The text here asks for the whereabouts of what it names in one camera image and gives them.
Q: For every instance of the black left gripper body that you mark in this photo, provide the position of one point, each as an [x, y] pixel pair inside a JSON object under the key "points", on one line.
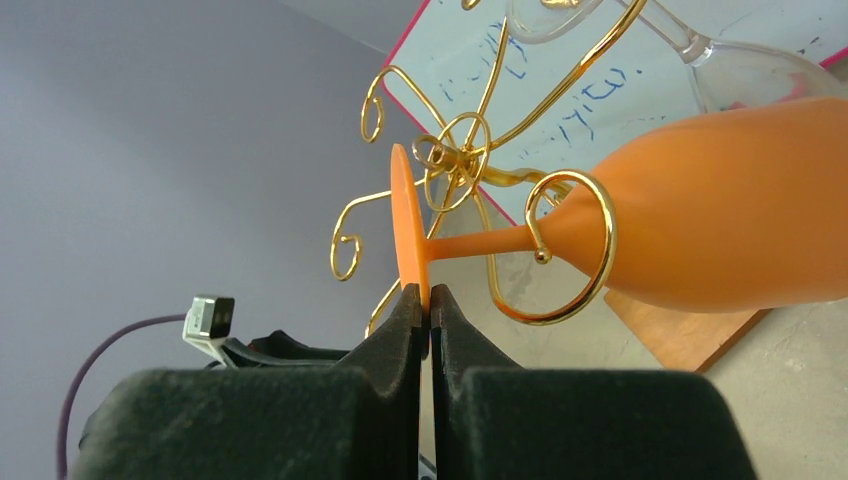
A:
{"points": [[276, 350]]}

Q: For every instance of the orange plastic wine glass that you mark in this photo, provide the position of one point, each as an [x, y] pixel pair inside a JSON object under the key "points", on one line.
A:
{"points": [[736, 210]]}

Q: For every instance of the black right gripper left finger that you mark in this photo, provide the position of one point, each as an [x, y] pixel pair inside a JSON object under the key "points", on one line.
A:
{"points": [[355, 419]]}

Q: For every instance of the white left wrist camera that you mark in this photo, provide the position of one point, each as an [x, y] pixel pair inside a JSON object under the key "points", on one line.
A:
{"points": [[207, 325]]}

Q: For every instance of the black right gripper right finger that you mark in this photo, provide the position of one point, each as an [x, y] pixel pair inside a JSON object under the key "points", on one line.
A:
{"points": [[497, 420]]}

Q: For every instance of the pink framed whiteboard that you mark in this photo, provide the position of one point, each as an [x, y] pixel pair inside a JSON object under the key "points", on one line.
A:
{"points": [[638, 85]]}

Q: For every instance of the clear wine glass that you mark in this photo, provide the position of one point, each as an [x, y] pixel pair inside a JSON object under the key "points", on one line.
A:
{"points": [[724, 75]]}

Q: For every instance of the gold wire wine glass rack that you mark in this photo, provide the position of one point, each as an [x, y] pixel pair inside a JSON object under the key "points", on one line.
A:
{"points": [[688, 341]]}

